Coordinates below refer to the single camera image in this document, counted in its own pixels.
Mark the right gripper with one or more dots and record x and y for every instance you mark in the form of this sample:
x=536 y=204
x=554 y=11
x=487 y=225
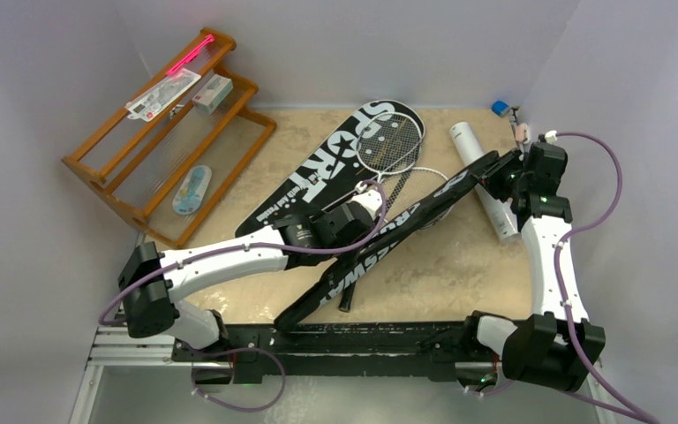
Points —
x=503 y=180

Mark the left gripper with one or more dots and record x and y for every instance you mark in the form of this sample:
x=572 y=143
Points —
x=363 y=237

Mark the black racket bag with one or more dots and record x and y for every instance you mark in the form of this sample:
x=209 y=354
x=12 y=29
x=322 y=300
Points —
x=326 y=175
x=352 y=266

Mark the black racket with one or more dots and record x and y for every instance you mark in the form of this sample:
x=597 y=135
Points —
x=346 y=300
x=389 y=144

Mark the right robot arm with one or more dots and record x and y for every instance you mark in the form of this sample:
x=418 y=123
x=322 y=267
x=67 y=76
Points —
x=557 y=343

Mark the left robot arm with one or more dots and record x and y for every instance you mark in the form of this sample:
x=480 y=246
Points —
x=154 y=285

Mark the blue toothbrush blister pack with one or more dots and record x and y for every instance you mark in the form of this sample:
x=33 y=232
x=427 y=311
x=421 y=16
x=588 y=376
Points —
x=192 y=191

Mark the pink white small object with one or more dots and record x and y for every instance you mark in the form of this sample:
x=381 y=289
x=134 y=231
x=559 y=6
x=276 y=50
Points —
x=522 y=133

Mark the blue small object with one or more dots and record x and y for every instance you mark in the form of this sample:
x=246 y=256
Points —
x=500 y=108

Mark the black racket under bag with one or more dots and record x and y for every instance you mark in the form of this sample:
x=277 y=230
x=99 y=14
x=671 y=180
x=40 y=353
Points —
x=389 y=144

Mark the small teal white box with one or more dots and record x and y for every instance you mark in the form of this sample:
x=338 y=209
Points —
x=211 y=95

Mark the wooden tiered shelf rack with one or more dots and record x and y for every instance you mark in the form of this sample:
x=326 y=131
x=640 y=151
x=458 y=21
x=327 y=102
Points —
x=136 y=167

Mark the pink pen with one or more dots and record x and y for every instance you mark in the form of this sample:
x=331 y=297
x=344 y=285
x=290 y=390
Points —
x=190 y=55

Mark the white packaged card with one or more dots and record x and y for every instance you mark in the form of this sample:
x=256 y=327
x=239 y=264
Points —
x=157 y=98

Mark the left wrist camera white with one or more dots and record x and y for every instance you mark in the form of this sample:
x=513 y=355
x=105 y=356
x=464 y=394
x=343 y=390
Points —
x=368 y=197

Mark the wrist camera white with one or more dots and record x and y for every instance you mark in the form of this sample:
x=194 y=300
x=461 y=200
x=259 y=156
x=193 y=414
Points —
x=549 y=137
x=368 y=197

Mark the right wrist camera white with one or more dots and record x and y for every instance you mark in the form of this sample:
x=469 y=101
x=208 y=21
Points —
x=549 y=137

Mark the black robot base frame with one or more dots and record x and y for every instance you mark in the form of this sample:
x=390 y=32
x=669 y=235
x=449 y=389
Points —
x=436 y=351

